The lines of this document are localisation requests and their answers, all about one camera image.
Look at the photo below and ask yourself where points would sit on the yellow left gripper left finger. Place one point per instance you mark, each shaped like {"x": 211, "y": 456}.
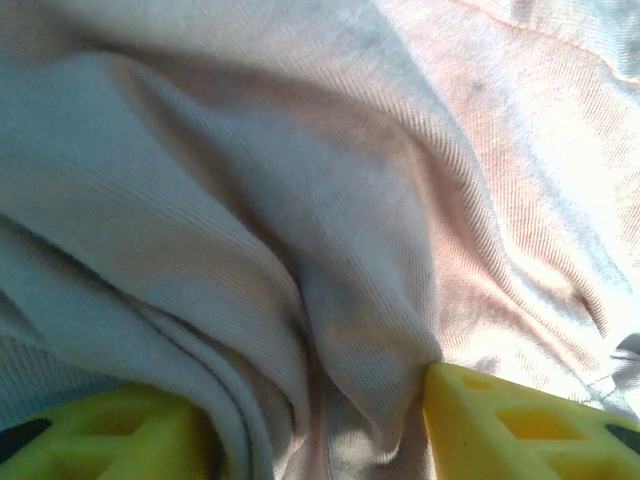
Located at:
{"x": 165, "y": 440}

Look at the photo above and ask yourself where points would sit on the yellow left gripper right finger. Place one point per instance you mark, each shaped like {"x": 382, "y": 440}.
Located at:
{"x": 460, "y": 430}

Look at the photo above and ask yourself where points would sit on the pink t-shirt with pixel print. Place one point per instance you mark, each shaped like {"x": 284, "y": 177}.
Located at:
{"x": 300, "y": 175}

